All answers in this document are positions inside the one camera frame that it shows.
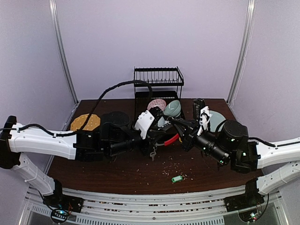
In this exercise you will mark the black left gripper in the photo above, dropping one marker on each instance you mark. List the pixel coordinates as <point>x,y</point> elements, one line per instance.
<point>152,139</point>

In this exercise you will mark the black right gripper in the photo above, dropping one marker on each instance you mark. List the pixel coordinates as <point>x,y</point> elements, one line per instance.
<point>188,137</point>

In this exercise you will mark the large grey red keyring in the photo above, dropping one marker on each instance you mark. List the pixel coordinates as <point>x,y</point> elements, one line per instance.
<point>165,143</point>

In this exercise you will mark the green tag key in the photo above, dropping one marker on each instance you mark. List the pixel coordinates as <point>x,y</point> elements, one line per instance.
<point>178,178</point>

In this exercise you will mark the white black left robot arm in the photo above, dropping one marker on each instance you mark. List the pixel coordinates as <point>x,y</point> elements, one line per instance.
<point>113,136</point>

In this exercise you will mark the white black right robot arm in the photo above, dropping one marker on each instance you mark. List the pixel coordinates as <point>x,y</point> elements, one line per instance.
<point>233,146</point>

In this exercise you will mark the grey blue ribbed bowl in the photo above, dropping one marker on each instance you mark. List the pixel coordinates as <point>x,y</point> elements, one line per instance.
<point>162,122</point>

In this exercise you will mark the green celadon bowl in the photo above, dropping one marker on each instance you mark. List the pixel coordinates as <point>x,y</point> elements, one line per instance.
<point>173,109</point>

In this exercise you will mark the light blue flower plate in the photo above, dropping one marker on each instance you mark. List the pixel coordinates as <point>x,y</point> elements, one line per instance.
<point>215,119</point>

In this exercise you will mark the pink patterned bowl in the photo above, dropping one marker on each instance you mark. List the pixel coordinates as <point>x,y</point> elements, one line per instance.
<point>157,102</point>

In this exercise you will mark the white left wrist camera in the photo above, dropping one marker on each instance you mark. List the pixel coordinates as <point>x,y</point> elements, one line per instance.
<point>143,123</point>

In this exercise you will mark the black wire dish rack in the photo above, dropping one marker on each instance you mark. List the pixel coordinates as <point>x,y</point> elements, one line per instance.
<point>166,84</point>

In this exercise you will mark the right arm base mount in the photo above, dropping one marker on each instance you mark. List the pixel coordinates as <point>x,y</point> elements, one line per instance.
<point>248,206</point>

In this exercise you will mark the right aluminium frame post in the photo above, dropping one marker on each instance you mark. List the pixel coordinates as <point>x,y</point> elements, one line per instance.
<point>245,44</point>

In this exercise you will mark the aluminium frame post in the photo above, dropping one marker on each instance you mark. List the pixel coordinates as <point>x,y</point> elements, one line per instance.
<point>62,54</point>
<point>245,44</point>

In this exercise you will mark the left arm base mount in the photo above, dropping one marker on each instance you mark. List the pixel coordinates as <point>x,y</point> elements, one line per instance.
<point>61,210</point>

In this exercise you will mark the left aluminium frame post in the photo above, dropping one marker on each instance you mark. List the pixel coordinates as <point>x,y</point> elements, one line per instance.
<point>62,54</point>

